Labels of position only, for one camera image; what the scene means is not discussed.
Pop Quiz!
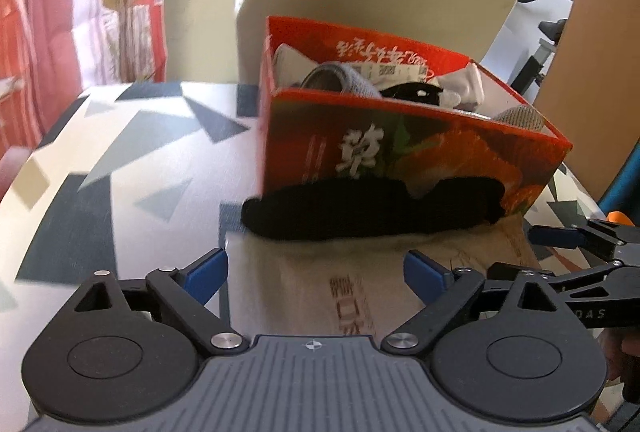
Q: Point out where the wooden panel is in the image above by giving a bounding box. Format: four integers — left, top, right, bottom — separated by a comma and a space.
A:
532, 0, 640, 203

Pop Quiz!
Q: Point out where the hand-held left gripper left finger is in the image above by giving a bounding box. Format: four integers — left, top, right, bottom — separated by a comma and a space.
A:
64, 247, 249, 356

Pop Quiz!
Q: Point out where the small black sock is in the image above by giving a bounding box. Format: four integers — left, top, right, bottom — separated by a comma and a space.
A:
376, 82, 442, 109

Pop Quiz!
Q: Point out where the black exercise bike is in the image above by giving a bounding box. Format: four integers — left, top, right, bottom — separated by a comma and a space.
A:
509, 0, 569, 98

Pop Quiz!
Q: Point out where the grey knitted sock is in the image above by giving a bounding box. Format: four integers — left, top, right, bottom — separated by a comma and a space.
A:
492, 106, 547, 131
300, 62, 383, 100

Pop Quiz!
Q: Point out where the blue fabric panel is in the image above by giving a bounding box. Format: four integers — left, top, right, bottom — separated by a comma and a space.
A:
596, 144, 640, 213

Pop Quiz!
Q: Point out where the red printed cardboard box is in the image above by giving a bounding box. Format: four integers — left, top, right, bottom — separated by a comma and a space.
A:
257, 15, 573, 223

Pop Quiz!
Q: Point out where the red printed plant curtain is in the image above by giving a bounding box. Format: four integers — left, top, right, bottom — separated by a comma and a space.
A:
0, 0, 172, 195

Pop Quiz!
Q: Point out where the white sock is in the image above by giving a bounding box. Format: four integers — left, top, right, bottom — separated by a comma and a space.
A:
439, 63, 489, 111
272, 42, 327, 89

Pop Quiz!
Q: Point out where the clear plastic printed package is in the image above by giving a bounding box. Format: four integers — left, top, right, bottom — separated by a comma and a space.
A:
224, 216, 543, 339

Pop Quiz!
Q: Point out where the person's right hand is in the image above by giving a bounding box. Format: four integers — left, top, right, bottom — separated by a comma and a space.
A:
599, 328, 640, 405

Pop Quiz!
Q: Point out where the long black sock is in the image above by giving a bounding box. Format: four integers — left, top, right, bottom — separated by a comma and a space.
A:
240, 176, 509, 242

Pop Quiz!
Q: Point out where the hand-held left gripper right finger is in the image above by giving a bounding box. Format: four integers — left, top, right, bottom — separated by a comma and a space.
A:
382, 249, 577, 356

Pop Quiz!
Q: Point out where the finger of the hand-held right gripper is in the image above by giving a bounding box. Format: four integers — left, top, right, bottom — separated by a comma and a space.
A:
487, 261, 624, 301
528, 218, 640, 263

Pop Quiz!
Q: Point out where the geometric patterned tablecloth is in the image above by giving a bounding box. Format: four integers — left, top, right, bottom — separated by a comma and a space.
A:
0, 80, 608, 428

